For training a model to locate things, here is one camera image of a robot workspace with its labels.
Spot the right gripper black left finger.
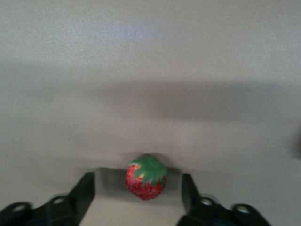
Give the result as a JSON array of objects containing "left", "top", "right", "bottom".
[{"left": 0, "top": 172, "right": 95, "bottom": 226}]

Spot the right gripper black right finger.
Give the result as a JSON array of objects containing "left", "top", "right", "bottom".
[{"left": 176, "top": 173, "right": 273, "bottom": 226}]

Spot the brown table cover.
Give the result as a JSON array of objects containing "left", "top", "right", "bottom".
[{"left": 0, "top": 0, "right": 301, "bottom": 226}]

